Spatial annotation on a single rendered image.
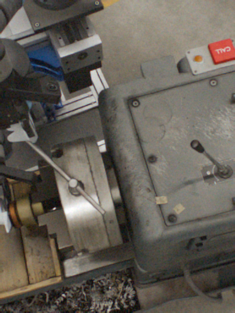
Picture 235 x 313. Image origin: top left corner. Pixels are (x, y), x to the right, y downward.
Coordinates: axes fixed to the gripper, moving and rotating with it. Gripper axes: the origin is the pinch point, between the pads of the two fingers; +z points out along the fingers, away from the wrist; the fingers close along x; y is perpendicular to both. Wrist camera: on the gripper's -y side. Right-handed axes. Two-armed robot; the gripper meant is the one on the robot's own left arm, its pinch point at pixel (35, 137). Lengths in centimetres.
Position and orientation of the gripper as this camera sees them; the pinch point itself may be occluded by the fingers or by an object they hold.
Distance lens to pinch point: 107.4
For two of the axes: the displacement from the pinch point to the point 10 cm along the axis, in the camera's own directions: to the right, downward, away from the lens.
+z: 1.4, 5.9, 7.9
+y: -9.6, 2.8, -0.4
